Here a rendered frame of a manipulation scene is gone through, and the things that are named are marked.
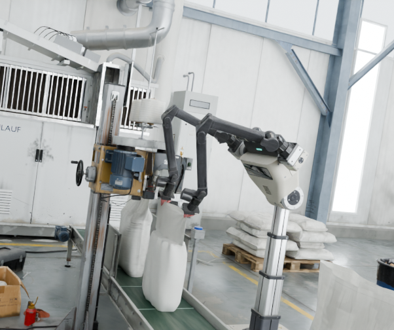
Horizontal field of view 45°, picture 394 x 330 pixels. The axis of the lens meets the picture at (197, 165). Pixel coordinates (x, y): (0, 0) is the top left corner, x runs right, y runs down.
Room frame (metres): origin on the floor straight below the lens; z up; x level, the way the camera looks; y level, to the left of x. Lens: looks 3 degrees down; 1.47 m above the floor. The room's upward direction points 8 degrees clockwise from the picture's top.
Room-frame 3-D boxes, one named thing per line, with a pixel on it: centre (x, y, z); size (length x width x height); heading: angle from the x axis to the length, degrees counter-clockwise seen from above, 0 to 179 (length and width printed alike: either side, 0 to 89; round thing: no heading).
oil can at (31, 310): (3.32, 1.01, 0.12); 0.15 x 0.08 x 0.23; 25
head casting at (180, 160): (3.49, 0.25, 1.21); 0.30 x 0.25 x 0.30; 25
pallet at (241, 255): (6.28, -1.22, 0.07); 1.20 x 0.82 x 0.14; 117
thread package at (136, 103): (3.39, 0.45, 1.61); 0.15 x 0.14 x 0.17; 25
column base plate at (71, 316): (3.26, 0.74, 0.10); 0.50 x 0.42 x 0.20; 25
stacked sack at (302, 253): (6.23, -1.59, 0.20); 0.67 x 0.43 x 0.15; 115
